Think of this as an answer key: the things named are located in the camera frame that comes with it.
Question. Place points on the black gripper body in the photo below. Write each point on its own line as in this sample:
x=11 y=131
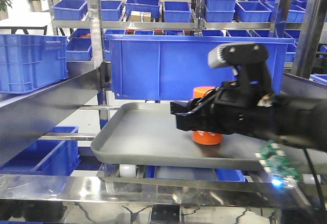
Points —
x=233 y=109

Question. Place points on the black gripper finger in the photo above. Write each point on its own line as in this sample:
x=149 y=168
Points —
x=186 y=118

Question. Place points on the orange cylindrical capacitor 4680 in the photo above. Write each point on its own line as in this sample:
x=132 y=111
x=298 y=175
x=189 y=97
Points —
x=203 y=137

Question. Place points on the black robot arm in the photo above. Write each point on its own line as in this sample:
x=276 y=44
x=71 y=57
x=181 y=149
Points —
x=299 y=122

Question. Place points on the cardboard box on shelf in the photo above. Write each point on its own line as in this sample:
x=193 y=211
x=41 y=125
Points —
x=139 y=16

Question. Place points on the grey metal tray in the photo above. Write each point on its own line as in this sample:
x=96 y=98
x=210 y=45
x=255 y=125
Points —
x=145 y=134

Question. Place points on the green circuit board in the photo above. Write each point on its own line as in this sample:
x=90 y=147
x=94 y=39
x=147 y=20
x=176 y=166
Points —
x=277 y=165

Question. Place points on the large blue plastic bin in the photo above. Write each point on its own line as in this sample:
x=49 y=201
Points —
x=168 y=68

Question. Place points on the blue bin upper right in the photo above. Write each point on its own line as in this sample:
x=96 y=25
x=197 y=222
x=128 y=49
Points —
x=252 y=12

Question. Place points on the blue bin upper centre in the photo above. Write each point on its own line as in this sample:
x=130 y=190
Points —
x=177 y=12

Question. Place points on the stacked blue bins upper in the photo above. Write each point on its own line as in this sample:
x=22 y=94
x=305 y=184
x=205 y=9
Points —
x=219 y=10

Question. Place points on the blue bin lower left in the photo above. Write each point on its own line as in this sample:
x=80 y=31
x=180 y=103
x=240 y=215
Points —
x=45 y=157

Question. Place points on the blue bin upper left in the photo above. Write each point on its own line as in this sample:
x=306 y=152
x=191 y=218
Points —
x=70 y=10

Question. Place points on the blue ribbed crate left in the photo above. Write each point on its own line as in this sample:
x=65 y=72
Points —
x=30 y=62

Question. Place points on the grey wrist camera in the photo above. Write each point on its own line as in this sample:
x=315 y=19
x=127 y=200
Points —
x=234 y=54

